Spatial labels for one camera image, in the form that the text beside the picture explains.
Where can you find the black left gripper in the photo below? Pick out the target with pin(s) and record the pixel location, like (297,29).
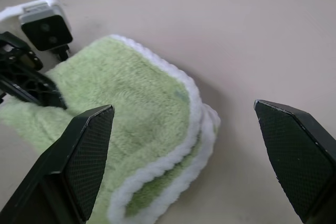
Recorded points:
(15,56)

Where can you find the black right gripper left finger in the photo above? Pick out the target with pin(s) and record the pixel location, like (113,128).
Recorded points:
(65,166)

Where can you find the green towel with white trim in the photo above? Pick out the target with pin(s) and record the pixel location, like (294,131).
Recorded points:
(136,98)

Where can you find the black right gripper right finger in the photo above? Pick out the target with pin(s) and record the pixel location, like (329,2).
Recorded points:
(299,161)

